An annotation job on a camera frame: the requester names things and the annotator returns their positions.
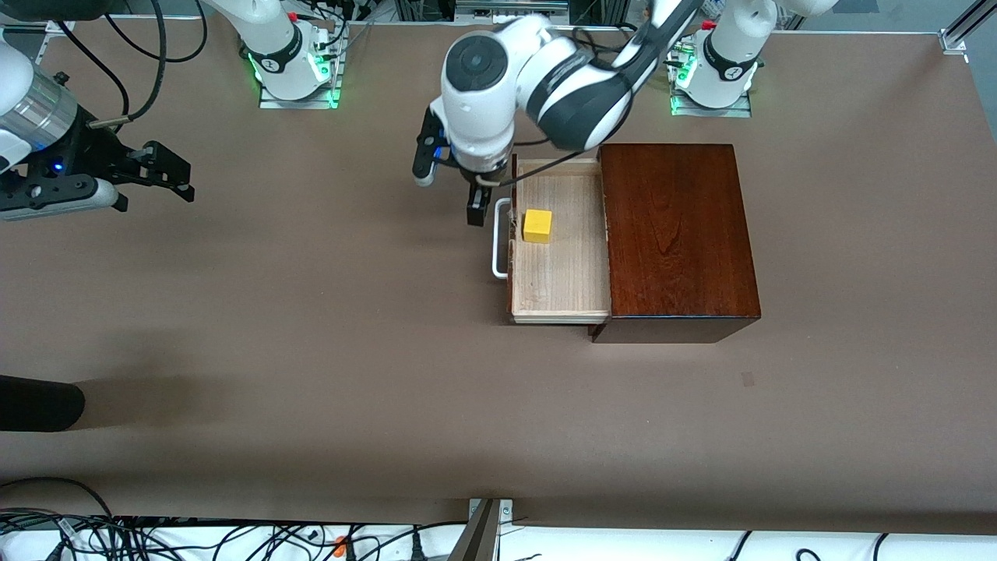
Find white metal drawer handle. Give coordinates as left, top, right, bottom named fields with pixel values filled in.
left=491, top=198, right=515, bottom=280

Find light wood drawer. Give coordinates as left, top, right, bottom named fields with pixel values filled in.
left=506, top=153, right=613, bottom=326

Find grey power strip device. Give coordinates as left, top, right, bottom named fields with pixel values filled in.
left=454, top=0, right=571, bottom=26

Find dark brown wooden cabinet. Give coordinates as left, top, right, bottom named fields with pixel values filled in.
left=590, top=143, right=763, bottom=344

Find black cylindrical pole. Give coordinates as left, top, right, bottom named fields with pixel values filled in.
left=0, top=374, right=86, bottom=433

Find aluminium corner profile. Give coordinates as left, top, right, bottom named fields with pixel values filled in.
left=939, top=0, right=997, bottom=55

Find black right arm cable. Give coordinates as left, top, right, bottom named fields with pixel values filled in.
left=87, top=0, right=168, bottom=129
left=105, top=0, right=210, bottom=65

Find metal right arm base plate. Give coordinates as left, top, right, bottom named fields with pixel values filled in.
left=259, top=47, right=343, bottom=110

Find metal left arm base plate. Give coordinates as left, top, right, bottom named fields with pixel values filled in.
left=668, top=84, right=753, bottom=119

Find small aluminium bracket plate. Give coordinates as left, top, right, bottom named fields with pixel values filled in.
left=469, top=499, right=515, bottom=538

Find black looping cable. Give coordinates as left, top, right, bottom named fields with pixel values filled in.
left=0, top=477, right=118, bottom=521

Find grey metal mount bar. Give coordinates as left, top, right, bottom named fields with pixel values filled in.
left=448, top=499, right=501, bottom=561

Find tangled black cable bundle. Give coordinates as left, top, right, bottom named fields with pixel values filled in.
left=0, top=506, right=468, bottom=561

